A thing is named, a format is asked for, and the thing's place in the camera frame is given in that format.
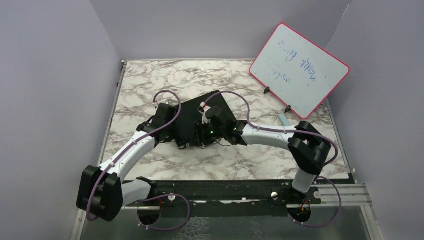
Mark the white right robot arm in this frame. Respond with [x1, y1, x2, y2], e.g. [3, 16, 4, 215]
[198, 103, 332, 204]

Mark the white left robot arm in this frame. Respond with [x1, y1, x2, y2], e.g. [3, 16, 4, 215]
[76, 103, 182, 222]

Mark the black poker set case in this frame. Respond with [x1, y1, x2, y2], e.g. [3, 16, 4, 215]
[171, 90, 222, 150]

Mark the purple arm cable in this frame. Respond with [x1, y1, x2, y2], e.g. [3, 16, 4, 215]
[86, 90, 192, 232]
[199, 90, 343, 229]

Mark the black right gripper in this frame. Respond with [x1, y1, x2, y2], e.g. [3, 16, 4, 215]
[189, 120, 226, 148]

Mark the light blue whiteboard eraser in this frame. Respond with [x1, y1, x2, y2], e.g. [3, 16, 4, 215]
[277, 114, 292, 127]

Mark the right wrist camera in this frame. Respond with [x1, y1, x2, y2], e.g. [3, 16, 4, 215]
[198, 102, 211, 124]

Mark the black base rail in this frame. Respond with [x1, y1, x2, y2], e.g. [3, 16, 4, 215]
[91, 177, 352, 218]

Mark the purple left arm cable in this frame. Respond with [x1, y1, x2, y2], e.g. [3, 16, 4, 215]
[86, 90, 192, 232]

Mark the pink framed whiteboard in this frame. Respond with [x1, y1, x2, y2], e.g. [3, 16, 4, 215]
[249, 23, 351, 119]

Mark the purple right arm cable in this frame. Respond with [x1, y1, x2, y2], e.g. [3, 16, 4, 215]
[199, 90, 343, 229]

